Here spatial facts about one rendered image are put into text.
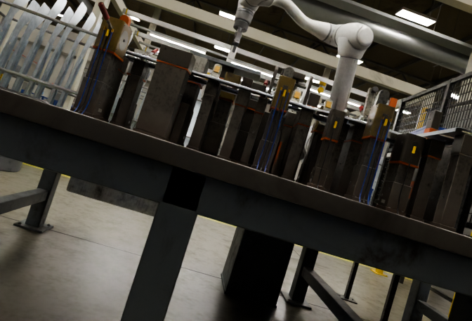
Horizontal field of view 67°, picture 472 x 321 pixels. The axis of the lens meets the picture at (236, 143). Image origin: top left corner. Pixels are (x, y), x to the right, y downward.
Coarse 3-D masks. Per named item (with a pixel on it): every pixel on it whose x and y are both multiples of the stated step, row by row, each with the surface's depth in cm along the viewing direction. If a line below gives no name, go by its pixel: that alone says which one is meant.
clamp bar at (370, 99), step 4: (372, 88) 160; (376, 88) 160; (368, 92) 163; (372, 92) 162; (376, 92) 160; (368, 96) 162; (372, 96) 163; (368, 100) 162; (372, 100) 162; (368, 104) 162; (372, 104) 161; (364, 108) 162; (368, 108) 162; (364, 112) 160; (368, 112) 161; (364, 116) 160; (368, 116) 162
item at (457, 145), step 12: (456, 144) 108; (468, 144) 105; (456, 156) 107; (468, 156) 105; (456, 168) 105; (468, 168) 105; (456, 180) 105; (444, 192) 107; (456, 192) 105; (444, 204) 105; (456, 204) 105; (444, 216) 105; (456, 216) 104; (444, 228) 104
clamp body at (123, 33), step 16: (112, 32) 125; (128, 32) 132; (96, 48) 126; (112, 48) 125; (96, 64) 126; (112, 64) 129; (96, 80) 124; (112, 80) 133; (80, 96) 125; (96, 96) 125; (80, 112) 124; (96, 112) 127
